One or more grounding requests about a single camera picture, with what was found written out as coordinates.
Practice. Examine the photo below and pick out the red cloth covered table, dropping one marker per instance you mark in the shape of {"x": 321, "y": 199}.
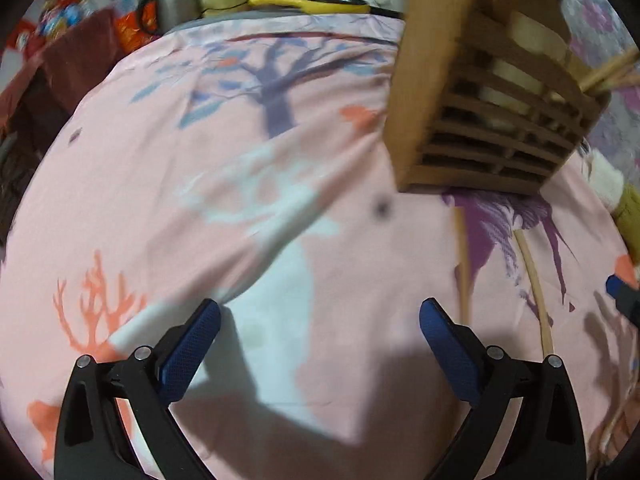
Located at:
{"x": 75, "y": 55}

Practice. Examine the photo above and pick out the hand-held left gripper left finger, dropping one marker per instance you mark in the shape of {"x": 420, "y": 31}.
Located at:
{"x": 192, "y": 345}

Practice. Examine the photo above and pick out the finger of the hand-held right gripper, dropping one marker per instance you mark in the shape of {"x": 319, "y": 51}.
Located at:
{"x": 617, "y": 286}

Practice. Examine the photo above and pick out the light wooden chopstick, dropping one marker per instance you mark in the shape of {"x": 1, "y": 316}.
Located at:
{"x": 462, "y": 270}
{"x": 537, "y": 300}

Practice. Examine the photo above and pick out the slatted wooden chopstick holder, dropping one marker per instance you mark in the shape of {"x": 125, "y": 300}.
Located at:
{"x": 425, "y": 85}

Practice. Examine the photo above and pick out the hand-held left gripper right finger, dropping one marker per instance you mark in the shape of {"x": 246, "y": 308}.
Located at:
{"x": 445, "y": 350}

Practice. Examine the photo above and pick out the orange snack packet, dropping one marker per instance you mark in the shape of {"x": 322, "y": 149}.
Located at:
{"x": 135, "y": 32}

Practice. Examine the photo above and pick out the olive green plush toy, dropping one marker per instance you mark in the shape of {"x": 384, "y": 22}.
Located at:
{"x": 615, "y": 185}

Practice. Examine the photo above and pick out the pile of wooden chopsticks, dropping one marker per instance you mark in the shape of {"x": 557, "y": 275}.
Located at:
{"x": 607, "y": 72}

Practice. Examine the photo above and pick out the pink deer print bedsheet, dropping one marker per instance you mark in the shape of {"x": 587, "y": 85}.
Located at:
{"x": 200, "y": 160}

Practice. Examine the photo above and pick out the floral wall cloth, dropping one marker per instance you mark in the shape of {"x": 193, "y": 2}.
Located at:
{"x": 600, "y": 15}

